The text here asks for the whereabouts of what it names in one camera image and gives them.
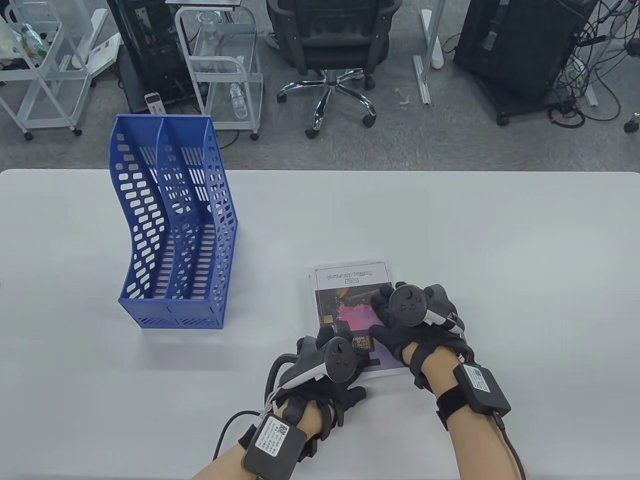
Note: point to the person's left hand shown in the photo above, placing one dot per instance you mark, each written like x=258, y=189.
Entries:
x=340, y=395

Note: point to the person's right hand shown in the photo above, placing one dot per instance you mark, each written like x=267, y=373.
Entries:
x=395, y=340

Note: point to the white book with photo cover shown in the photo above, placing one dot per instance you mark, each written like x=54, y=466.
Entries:
x=345, y=300

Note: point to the blue perforated document holder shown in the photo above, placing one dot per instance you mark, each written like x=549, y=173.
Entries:
x=170, y=315

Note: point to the person's right forearm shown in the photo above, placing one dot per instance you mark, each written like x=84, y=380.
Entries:
x=475, y=450

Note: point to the person's left forearm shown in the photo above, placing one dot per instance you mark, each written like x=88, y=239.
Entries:
x=220, y=465

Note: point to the black left hand controller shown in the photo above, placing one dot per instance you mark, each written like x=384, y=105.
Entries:
x=337, y=360

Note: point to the black hand controller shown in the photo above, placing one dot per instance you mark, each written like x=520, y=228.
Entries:
x=337, y=360
x=407, y=305

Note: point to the black right hand controller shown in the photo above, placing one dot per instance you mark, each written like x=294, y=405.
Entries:
x=407, y=305

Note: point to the black left wrist sensor box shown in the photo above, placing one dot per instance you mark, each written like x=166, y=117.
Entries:
x=272, y=445

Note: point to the black wrist sensor box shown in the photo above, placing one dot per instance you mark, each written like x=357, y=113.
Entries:
x=482, y=390
x=272, y=445

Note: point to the black right wrist sensor box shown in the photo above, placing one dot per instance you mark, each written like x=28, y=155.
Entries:
x=482, y=390

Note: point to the small clear plastic scrap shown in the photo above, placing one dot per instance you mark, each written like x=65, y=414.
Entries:
x=401, y=97

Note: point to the clear plastic water bottle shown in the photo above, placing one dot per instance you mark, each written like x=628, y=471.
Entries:
x=239, y=102

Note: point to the black mesh office chair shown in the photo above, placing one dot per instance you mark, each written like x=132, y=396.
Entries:
x=332, y=40

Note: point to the black wheeled equipment cabinet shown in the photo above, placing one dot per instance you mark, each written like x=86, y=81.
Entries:
x=515, y=45

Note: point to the black caster wheel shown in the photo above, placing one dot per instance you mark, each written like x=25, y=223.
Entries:
x=631, y=125

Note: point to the white cart with glass shelves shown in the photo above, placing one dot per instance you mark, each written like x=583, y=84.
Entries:
x=215, y=60

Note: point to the clear glass jar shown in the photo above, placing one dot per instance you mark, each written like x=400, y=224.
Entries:
x=207, y=20

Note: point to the black computer tower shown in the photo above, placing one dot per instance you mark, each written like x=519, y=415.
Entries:
x=150, y=50

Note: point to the white flat box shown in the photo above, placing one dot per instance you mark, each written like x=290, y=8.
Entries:
x=102, y=52

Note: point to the white metal trolley cart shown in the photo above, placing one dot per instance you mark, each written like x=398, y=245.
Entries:
x=50, y=75

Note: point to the green tinted plastic bottle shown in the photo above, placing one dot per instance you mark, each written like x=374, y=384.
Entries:
x=35, y=40

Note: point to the grey aluminium rail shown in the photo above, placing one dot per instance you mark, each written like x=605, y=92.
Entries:
x=422, y=80

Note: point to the white table leg frame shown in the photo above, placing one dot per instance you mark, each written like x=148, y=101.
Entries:
x=591, y=95
x=435, y=50

